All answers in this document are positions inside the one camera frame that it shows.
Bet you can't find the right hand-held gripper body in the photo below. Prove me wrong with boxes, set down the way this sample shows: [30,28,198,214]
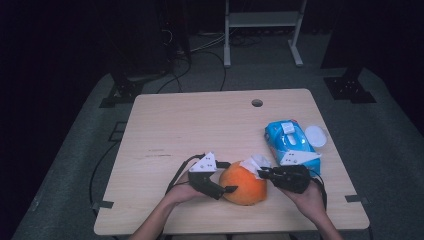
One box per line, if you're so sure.
[270,149,323,195]

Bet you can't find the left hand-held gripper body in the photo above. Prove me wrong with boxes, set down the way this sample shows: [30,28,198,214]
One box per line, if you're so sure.
[188,151,226,201]

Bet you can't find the white wet wipe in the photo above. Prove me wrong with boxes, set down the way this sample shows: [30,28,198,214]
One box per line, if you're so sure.
[239,153,272,181]

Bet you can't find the blue wet wipes pack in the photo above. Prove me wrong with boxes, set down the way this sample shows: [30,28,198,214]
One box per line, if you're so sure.
[264,119,328,177]

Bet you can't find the person's left hand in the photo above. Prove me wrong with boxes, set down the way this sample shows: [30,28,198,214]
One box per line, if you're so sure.
[163,172,208,208]

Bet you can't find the person's right hand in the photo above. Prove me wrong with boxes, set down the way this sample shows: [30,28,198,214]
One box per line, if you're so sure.
[278,181,327,225]

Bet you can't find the black tape strip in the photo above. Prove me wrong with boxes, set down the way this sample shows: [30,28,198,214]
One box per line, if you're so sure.
[91,200,115,210]
[344,194,370,205]

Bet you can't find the black stand base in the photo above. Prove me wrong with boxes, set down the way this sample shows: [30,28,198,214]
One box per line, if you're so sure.
[321,63,378,104]
[99,66,168,109]

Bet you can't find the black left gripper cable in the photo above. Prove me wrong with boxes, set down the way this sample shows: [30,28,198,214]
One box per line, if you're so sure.
[165,153,206,195]

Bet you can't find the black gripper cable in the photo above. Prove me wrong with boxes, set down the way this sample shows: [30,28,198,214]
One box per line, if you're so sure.
[165,153,206,195]
[308,169,328,212]

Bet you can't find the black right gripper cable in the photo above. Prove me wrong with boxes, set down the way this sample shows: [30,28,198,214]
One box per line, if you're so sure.
[308,169,328,212]

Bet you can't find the black floor cable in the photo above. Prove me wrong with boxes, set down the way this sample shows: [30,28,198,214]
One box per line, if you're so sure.
[199,49,228,92]
[156,54,193,94]
[88,141,121,208]

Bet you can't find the black floor frame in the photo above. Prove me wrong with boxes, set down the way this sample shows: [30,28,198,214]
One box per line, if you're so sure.
[108,121,128,143]

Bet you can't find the white floor cables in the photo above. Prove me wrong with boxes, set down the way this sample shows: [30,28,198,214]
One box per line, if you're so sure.
[189,32,228,54]

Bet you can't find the white metal stand frame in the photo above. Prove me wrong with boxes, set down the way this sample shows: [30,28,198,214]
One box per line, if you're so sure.
[223,0,308,69]

